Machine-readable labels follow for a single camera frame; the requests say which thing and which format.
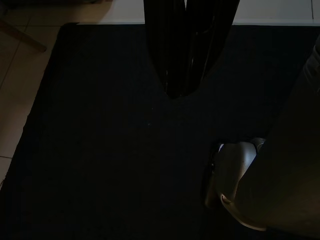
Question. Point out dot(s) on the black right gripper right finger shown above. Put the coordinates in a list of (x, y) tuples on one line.
[(210, 25)]

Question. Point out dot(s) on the black floor mat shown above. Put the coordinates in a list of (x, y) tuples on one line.
[(100, 137)]

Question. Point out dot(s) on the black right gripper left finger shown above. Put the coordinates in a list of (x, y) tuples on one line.
[(165, 37)]

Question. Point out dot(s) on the wooden table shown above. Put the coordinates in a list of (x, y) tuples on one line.
[(25, 37)]

